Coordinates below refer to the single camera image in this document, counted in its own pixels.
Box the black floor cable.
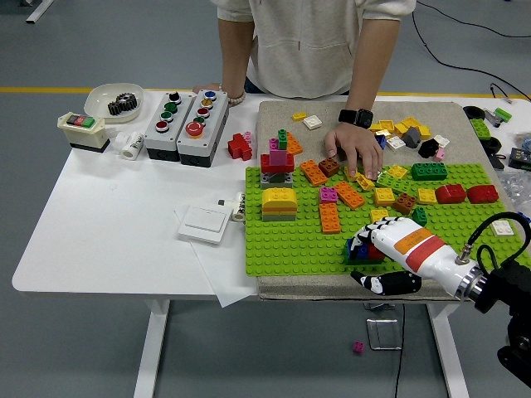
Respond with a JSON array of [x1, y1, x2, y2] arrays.
[[410, 12, 531, 103], [417, 0, 531, 39]]

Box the white printed pipe fitting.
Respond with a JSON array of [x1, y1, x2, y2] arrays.
[[231, 191, 248, 222]]

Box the grey flat brick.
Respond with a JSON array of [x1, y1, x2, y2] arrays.
[[261, 209, 298, 222]]

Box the grey sloped brick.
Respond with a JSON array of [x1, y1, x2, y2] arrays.
[[402, 126, 423, 149]]

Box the yellow rounded brick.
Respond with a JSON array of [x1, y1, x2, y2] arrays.
[[261, 187, 299, 208]]

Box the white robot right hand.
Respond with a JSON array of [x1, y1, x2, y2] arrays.
[[345, 214, 478, 296]]

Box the orange long brick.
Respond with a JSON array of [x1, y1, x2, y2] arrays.
[[334, 180, 366, 211], [299, 159, 329, 187], [319, 202, 342, 235], [286, 131, 304, 157]]

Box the black display module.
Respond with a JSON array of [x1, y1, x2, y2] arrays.
[[509, 147, 531, 169]]

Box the cream switch box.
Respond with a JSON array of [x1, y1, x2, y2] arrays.
[[56, 111, 112, 153]]

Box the white pipe tee fitting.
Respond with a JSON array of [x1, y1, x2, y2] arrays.
[[114, 129, 146, 161]]

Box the grey emergency-stop button box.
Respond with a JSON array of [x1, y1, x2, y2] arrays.
[[176, 89, 230, 167]]

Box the black brick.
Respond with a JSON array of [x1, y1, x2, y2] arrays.
[[417, 138, 441, 158]]

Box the clear plastic bag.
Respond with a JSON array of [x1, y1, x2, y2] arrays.
[[497, 170, 531, 212]]

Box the person's left hand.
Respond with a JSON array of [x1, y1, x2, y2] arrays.
[[324, 124, 385, 180]]

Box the white table leg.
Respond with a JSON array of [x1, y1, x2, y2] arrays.
[[426, 303, 470, 398], [133, 298, 171, 398]]

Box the person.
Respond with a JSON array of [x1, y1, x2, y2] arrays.
[[192, 0, 417, 180]]

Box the white bead bracelet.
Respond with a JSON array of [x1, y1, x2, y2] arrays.
[[218, 82, 248, 107]]

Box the white bowl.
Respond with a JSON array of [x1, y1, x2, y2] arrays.
[[84, 82, 145, 124]]

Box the metal floor socket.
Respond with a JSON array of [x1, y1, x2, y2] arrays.
[[364, 318, 403, 352]]

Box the grey-brown mat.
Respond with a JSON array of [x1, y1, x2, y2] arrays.
[[254, 99, 531, 303]]

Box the white desk foot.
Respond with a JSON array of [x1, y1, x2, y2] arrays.
[[25, 0, 55, 24]]

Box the grey four-button box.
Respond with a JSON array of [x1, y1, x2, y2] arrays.
[[144, 91, 195, 162]]

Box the red wide brick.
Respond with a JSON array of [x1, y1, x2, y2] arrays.
[[260, 153, 295, 174]]

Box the brown square brick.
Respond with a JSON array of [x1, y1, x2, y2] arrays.
[[392, 192, 418, 216], [318, 157, 341, 178]]

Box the lime green baseplate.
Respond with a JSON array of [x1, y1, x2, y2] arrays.
[[244, 164, 531, 277]]

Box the grey arch brick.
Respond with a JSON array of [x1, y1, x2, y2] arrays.
[[260, 169, 295, 190]]

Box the red cross-shaped brick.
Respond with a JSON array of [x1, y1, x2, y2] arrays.
[[227, 132, 254, 162]]

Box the black hanging cable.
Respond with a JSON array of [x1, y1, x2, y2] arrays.
[[393, 304, 407, 398]]

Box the lime long brick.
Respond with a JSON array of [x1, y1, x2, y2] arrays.
[[375, 169, 416, 196], [470, 118, 493, 140]]

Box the white wall switch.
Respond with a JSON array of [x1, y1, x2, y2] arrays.
[[178, 205, 234, 245]]

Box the small metal part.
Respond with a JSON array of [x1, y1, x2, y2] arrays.
[[483, 108, 505, 128]]

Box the white paper sheet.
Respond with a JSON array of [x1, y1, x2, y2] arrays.
[[173, 205, 261, 308]]

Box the black cable with plug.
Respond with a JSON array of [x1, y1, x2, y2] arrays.
[[489, 82, 531, 104]]

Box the black wristwatch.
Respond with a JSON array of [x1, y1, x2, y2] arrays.
[[338, 108, 374, 128]]

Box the person's right hand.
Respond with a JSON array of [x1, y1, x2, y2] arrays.
[[192, 81, 227, 95]]

